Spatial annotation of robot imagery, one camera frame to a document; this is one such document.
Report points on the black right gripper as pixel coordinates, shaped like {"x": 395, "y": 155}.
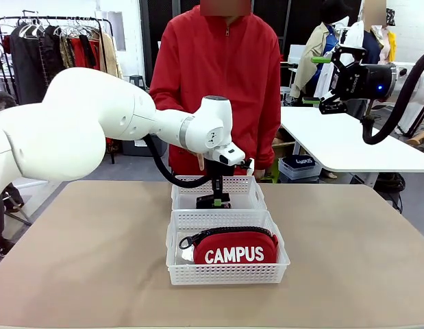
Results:
{"x": 362, "y": 82}

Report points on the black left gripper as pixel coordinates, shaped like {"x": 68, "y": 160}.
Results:
{"x": 218, "y": 169}

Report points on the black stapler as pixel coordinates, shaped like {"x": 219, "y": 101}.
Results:
{"x": 205, "y": 203}

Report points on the red CAMPUS pencil case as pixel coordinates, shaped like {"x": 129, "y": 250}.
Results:
{"x": 235, "y": 253}

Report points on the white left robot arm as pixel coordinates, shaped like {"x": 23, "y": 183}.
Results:
{"x": 78, "y": 120}

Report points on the person's left forearm red sleeve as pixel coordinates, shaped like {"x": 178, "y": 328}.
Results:
{"x": 270, "y": 144}

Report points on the person's right hand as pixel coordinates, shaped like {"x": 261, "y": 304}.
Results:
{"x": 200, "y": 161}

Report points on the person's left hand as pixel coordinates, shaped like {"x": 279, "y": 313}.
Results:
{"x": 260, "y": 172}

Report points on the mannequin in beige coat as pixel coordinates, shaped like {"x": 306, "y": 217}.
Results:
{"x": 314, "y": 58}

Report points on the white perforated plastic basket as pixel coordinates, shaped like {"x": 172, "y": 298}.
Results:
{"x": 246, "y": 185}
{"x": 225, "y": 274}

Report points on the background person with blurred face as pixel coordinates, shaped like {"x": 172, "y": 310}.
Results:
{"x": 371, "y": 44}

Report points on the green crate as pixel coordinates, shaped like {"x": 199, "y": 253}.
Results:
{"x": 275, "y": 171}

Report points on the white workshop table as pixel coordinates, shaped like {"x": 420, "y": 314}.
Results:
{"x": 335, "y": 144}

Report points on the torn white sticker remnant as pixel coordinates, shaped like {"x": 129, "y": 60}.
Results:
{"x": 187, "y": 255}

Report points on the clear plastic storage box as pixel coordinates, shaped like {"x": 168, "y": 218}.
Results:
{"x": 294, "y": 174}

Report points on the navy CAMPUS pouch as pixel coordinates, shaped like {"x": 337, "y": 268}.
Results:
{"x": 302, "y": 161}

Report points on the grey storage bin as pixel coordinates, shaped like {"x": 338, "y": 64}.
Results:
{"x": 133, "y": 149}

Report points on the person torso in red jacket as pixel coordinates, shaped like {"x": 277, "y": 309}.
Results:
{"x": 225, "y": 68}

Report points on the black clothes rack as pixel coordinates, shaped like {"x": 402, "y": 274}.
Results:
{"x": 113, "y": 154}

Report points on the black bag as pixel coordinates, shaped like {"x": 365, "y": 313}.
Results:
{"x": 389, "y": 185}

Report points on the beige hanging garment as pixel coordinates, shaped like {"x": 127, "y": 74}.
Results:
{"x": 109, "y": 55}

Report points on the red hanging dress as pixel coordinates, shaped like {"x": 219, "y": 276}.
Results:
{"x": 83, "y": 51}

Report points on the black hanging garment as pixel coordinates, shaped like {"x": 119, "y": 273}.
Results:
{"x": 26, "y": 68}

